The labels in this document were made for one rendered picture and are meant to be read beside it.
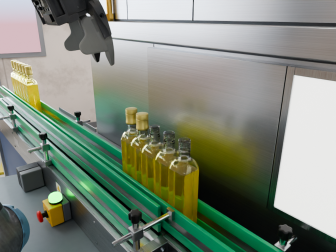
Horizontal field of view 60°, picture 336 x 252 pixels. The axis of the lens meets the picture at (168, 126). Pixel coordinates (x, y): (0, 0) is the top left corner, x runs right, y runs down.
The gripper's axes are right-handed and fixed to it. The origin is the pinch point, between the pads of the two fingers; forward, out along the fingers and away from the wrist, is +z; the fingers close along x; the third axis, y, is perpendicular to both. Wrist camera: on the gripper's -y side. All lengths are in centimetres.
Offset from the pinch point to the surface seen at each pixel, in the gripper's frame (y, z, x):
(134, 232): 12.6, 35.3, 7.0
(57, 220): 24, 52, -34
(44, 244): 31, 52, -28
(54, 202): 21, 46, -35
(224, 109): -21.4, 23.6, 6.8
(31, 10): -77, 15, -307
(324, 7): -32.3, 2.7, 25.5
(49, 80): -58, 91, -307
